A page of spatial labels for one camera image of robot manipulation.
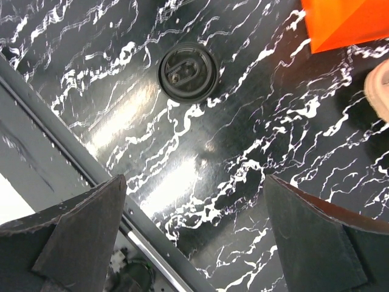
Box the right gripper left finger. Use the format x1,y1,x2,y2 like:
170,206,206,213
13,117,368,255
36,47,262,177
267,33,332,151
1,175,126,291

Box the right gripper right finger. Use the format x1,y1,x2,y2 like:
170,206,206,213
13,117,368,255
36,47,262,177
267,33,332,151
264,175,388,291

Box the black lid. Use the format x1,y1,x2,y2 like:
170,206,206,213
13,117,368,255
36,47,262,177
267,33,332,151
156,43,219,104

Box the orange paper bag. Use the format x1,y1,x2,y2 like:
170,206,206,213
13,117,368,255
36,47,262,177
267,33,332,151
301,0,388,54

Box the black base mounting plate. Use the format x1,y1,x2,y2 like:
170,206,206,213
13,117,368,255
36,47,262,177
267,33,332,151
1,58,213,291

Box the bottom pulp cup carrier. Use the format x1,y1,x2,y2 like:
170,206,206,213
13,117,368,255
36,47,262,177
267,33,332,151
364,60,388,123

